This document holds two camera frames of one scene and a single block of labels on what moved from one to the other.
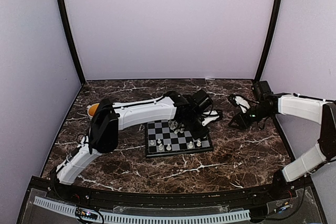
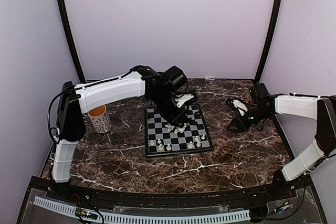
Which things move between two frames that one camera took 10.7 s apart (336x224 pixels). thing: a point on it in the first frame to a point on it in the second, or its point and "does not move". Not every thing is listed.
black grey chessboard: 170,136 does not move
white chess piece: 168,147 does not move
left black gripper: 197,135 to 173,119
